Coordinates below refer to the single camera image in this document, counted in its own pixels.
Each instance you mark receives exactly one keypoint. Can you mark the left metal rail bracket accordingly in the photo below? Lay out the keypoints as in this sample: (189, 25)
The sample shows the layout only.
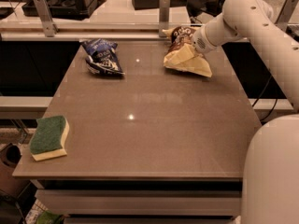
(43, 11)

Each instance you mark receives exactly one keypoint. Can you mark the right metal rail bracket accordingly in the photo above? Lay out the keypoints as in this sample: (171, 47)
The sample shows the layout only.
(285, 14)

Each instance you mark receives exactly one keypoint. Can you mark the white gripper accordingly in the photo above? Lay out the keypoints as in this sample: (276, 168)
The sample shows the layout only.
(200, 42)

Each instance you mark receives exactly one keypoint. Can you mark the blue chip bag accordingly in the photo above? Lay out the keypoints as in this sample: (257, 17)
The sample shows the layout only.
(101, 57)

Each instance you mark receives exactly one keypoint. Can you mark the green yellow sponge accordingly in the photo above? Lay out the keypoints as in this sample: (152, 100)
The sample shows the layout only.
(49, 138)

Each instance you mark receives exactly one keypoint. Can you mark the dark bin at left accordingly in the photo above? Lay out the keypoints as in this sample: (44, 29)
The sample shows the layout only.
(9, 158)

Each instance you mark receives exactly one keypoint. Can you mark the middle metal rail bracket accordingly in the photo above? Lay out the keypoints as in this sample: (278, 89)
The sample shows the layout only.
(164, 8)

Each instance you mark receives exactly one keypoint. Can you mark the grey drawer front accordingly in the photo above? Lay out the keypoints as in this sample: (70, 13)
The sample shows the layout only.
(139, 203)

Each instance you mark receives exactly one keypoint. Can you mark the metal rail bracket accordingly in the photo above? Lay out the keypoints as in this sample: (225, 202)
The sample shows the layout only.
(285, 14)
(164, 8)
(43, 11)

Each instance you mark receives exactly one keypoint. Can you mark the brown chip bag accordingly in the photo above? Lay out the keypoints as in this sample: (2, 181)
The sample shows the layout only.
(179, 36)

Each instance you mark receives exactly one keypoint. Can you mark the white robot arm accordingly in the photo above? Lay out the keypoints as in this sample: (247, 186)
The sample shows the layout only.
(270, 191)

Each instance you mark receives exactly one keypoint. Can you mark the black box on counter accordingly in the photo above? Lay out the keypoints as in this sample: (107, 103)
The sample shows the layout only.
(73, 9)

